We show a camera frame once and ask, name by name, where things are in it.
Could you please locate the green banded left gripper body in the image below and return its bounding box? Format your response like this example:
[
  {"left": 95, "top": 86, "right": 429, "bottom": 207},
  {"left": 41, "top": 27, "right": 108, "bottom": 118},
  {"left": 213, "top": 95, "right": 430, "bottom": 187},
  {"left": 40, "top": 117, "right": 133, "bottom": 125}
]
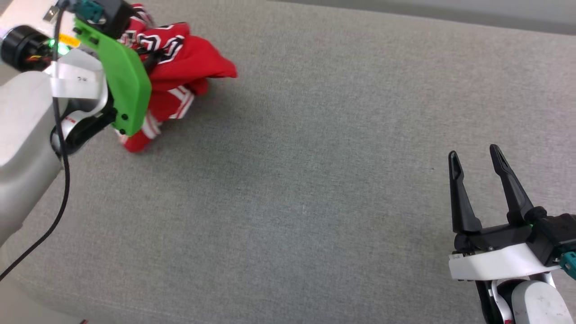
[{"left": 73, "top": 17, "right": 153, "bottom": 137}]

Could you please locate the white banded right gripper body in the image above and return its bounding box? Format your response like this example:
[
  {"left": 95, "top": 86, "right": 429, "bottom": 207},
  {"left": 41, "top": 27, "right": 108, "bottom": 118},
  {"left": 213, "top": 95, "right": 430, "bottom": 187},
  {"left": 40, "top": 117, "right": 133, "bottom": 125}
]
[{"left": 448, "top": 224, "right": 563, "bottom": 282}]

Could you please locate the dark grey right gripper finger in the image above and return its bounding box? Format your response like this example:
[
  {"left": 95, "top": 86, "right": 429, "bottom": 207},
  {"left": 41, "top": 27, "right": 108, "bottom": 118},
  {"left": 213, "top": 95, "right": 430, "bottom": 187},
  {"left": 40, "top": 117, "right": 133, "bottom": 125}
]
[
  {"left": 448, "top": 150, "right": 482, "bottom": 234},
  {"left": 489, "top": 144, "right": 547, "bottom": 225}
]

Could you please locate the red Bulls basketball jersey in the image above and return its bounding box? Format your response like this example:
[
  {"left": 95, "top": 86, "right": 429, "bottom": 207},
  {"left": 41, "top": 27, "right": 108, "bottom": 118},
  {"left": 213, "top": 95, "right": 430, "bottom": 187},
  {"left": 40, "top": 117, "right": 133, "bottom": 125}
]
[{"left": 115, "top": 4, "right": 238, "bottom": 153}]

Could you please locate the teal left camera connector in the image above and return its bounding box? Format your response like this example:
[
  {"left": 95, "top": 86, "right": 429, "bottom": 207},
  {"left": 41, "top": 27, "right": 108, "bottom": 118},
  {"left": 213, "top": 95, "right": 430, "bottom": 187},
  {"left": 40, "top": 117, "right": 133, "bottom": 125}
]
[{"left": 76, "top": 0, "right": 108, "bottom": 23}]

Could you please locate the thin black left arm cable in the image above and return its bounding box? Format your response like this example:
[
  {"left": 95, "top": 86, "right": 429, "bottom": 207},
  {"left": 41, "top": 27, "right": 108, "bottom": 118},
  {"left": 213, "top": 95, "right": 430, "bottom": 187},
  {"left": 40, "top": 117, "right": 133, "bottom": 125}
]
[{"left": 0, "top": 4, "right": 71, "bottom": 280}]

